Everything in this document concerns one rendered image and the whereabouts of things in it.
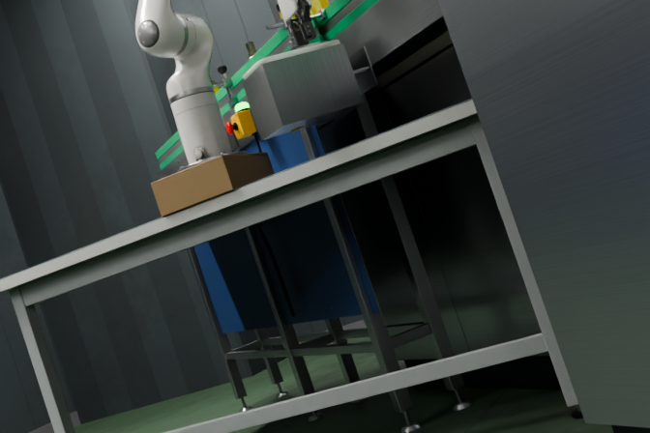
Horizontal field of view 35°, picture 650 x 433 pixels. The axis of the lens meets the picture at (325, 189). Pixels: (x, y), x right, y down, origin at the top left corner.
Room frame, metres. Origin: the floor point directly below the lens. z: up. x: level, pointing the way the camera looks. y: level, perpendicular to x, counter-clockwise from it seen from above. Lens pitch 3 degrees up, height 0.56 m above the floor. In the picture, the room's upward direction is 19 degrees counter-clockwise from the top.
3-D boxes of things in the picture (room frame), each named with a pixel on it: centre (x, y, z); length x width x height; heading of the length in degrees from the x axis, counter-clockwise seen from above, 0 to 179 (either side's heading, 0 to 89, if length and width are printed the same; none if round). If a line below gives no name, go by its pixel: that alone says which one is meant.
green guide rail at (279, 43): (3.49, 0.29, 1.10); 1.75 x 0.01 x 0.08; 23
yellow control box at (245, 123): (3.03, 0.16, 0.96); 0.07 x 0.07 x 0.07; 23
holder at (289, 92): (2.53, -0.05, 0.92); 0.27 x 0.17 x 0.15; 113
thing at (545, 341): (2.67, 0.27, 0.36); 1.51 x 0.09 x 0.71; 64
